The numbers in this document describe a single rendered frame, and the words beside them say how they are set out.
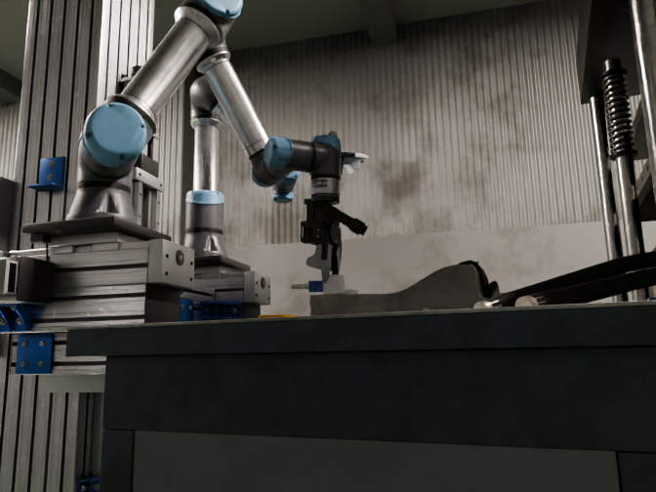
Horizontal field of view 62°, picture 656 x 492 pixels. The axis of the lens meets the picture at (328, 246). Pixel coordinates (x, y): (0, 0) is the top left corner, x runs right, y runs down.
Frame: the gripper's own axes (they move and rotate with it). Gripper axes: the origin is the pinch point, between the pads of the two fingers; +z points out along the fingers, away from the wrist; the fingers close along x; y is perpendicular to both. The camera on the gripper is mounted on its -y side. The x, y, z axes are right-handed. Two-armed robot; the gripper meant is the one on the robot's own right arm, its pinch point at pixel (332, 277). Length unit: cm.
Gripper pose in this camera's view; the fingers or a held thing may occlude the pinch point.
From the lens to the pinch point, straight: 134.9
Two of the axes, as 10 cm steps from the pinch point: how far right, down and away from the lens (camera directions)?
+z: -0.2, 9.9, -1.0
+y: -9.3, 0.2, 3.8
